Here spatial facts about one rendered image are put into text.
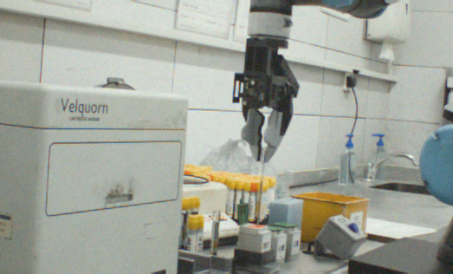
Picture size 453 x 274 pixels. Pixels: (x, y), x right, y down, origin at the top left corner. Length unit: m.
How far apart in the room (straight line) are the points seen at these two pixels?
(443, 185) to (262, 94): 0.36
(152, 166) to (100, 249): 0.13
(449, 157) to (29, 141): 0.59
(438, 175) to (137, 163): 0.44
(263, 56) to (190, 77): 0.89
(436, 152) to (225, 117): 1.35
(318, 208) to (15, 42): 0.73
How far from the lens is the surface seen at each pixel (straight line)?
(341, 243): 1.58
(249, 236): 1.42
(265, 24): 1.36
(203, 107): 2.31
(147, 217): 0.98
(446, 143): 1.15
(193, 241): 1.26
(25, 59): 1.72
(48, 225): 0.84
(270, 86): 1.33
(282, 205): 1.60
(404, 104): 3.83
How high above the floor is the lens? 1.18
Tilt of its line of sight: 3 degrees down
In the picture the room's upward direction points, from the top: 5 degrees clockwise
